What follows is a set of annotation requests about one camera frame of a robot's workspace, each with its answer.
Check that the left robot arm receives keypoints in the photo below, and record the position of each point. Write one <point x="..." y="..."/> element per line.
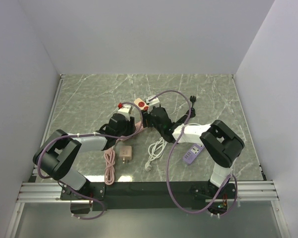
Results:
<point x="56" y="156"/>

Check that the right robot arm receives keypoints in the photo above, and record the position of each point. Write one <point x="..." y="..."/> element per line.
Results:
<point x="223" y="145"/>

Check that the pink cube adapter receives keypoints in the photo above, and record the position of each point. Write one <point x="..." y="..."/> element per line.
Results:
<point x="125" y="153"/>

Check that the beige red power strip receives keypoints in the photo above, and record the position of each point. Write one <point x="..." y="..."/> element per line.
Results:
<point x="142" y="105"/>

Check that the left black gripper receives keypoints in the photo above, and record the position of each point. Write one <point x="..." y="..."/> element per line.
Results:
<point x="131" y="126"/>

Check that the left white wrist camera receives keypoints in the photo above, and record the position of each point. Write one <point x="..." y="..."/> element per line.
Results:
<point x="125" y="110"/>

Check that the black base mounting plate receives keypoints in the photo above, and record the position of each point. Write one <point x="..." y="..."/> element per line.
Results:
<point x="193" y="196"/>

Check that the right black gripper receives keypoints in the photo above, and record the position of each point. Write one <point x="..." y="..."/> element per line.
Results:
<point x="146" y="118"/>

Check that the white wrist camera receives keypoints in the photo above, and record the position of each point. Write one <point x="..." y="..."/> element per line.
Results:
<point x="125" y="110"/>
<point x="153" y="101"/>

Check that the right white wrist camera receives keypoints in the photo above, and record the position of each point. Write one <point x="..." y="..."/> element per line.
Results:
<point x="153" y="101"/>

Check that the purple power strip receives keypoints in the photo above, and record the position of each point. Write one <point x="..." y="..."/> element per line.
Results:
<point x="193" y="153"/>

